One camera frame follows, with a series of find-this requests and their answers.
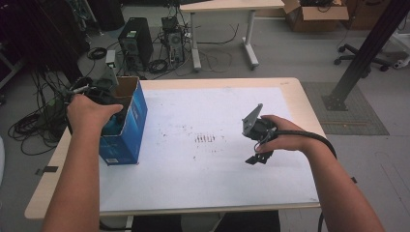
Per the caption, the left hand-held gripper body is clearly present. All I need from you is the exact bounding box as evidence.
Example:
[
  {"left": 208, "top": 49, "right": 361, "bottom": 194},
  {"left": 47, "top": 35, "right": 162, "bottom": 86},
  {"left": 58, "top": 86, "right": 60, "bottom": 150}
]
[{"left": 72, "top": 62, "right": 122, "bottom": 106}]

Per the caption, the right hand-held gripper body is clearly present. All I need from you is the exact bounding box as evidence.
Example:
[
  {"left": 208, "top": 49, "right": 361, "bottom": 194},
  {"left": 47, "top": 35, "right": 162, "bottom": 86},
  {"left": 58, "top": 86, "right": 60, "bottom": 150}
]
[{"left": 242, "top": 102, "right": 278, "bottom": 145}]

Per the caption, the blue cardboard box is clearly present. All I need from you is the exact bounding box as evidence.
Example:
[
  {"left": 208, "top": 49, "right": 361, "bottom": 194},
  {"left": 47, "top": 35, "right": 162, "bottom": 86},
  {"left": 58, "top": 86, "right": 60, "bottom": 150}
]
[{"left": 98, "top": 75, "right": 149, "bottom": 167}]

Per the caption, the person's right hand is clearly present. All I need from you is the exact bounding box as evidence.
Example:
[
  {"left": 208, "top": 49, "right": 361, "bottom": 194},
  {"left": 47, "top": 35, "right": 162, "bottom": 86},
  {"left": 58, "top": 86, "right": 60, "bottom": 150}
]
[{"left": 254, "top": 114, "right": 315, "bottom": 154}]

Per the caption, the person's left hand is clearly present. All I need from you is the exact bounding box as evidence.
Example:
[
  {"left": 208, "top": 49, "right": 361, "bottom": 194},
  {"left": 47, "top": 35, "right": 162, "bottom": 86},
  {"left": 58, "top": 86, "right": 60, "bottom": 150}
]
[{"left": 66, "top": 94, "right": 125, "bottom": 136}]

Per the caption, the large black computer tower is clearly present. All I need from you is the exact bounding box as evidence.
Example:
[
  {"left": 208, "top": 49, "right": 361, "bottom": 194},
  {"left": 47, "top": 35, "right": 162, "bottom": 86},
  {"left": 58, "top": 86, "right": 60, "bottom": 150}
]
[{"left": 117, "top": 17, "right": 155, "bottom": 71}]

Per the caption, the white paper mat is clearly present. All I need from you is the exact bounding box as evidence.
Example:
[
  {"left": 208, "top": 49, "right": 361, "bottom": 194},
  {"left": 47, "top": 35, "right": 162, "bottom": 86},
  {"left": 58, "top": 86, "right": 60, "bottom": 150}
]
[{"left": 99, "top": 86, "right": 320, "bottom": 213}]

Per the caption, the small black computer tower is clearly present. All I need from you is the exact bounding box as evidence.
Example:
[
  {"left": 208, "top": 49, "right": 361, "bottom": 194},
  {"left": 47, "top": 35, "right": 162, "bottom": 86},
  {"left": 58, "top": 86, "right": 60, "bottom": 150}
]
[{"left": 161, "top": 15, "right": 187, "bottom": 66}]

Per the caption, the dark curtain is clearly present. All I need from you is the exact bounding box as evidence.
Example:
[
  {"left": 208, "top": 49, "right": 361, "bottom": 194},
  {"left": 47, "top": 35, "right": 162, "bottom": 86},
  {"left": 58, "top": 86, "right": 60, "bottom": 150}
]
[{"left": 0, "top": 0, "right": 91, "bottom": 85}]

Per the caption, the grey floor mat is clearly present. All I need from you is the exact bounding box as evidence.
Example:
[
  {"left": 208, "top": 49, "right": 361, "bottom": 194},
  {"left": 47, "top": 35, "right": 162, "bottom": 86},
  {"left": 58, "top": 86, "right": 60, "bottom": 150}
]
[{"left": 301, "top": 80, "right": 391, "bottom": 136}]

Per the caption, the black tape strip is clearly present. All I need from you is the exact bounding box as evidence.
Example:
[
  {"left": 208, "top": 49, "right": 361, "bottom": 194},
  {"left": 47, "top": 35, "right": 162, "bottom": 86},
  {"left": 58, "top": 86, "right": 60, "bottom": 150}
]
[{"left": 35, "top": 165, "right": 60, "bottom": 177}]

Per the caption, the black office chair base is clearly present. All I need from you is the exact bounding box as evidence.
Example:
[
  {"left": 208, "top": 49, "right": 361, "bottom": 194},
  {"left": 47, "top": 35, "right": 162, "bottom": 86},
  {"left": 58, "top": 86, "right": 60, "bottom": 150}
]
[{"left": 333, "top": 43, "right": 393, "bottom": 73}]

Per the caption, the open brown cardboard box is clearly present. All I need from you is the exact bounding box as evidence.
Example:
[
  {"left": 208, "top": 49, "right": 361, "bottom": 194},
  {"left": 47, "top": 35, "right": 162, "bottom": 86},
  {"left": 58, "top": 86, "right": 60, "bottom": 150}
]
[{"left": 282, "top": 0, "right": 350, "bottom": 33}]

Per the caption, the light wooden desk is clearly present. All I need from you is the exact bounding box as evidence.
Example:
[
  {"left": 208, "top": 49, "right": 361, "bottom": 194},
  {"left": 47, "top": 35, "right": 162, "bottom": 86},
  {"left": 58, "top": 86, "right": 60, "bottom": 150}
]
[{"left": 178, "top": 0, "right": 286, "bottom": 72}]

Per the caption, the coiled black cable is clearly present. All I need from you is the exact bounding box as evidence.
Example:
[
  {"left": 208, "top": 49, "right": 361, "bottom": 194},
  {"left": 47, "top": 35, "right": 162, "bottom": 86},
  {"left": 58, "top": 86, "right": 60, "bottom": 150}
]
[{"left": 86, "top": 46, "right": 108, "bottom": 61}]

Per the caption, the black sleeved gripper cable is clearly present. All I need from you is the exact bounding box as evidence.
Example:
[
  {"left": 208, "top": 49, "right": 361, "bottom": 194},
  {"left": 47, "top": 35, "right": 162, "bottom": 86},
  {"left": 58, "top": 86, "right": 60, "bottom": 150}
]
[{"left": 270, "top": 129, "right": 338, "bottom": 232}]

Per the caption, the tangle of black cables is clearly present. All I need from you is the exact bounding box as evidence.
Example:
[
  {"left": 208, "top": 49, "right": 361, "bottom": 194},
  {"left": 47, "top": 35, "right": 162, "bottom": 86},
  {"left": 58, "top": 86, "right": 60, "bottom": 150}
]
[{"left": 7, "top": 69, "right": 71, "bottom": 157}]

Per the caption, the thin black floor cable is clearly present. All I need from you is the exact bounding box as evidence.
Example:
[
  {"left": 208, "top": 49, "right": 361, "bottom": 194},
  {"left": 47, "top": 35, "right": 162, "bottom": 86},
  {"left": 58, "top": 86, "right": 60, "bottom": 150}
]
[{"left": 196, "top": 23, "right": 241, "bottom": 46}]

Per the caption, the black metal stand post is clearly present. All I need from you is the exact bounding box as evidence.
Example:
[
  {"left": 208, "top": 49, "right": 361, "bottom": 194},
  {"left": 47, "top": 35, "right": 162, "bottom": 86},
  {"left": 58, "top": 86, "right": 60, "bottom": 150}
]
[{"left": 322, "top": 0, "right": 410, "bottom": 112}]

